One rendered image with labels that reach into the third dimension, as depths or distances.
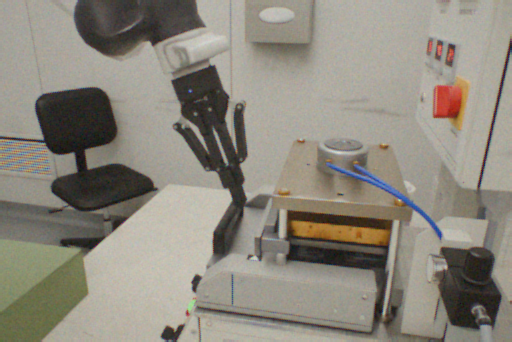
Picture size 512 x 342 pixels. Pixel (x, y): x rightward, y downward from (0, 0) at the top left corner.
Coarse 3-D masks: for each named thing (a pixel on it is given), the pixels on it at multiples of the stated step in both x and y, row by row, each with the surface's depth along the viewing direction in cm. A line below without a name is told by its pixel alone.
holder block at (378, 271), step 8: (288, 256) 64; (296, 256) 64; (304, 256) 64; (328, 256) 64; (336, 256) 64; (384, 256) 64; (328, 264) 62; (336, 264) 62; (344, 264) 62; (352, 264) 62; (360, 264) 62; (368, 264) 62; (384, 264) 62; (376, 272) 61; (376, 280) 62
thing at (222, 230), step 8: (232, 200) 79; (232, 208) 76; (240, 208) 78; (224, 216) 73; (232, 216) 73; (224, 224) 70; (232, 224) 73; (216, 232) 68; (224, 232) 68; (216, 240) 68; (224, 240) 68; (216, 248) 69; (224, 248) 69
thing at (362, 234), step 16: (288, 224) 61; (304, 224) 60; (320, 224) 60; (336, 224) 60; (352, 224) 60; (368, 224) 60; (384, 224) 60; (304, 240) 61; (320, 240) 61; (336, 240) 61; (352, 240) 60; (368, 240) 59; (384, 240) 59
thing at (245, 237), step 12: (240, 216) 81; (252, 216) 81; (264, 216) 73; (240, 228) 77; (252, 228) 77; (264, 228) 69; (228, 240) 73; (240, 240) 73; (252, 240) 73; (228, 252) 69; (240, 252) 69; (252, 252) 69; (264, 252) 69; (396, 276) 63; (396, 288) 60; (396, 300) 61
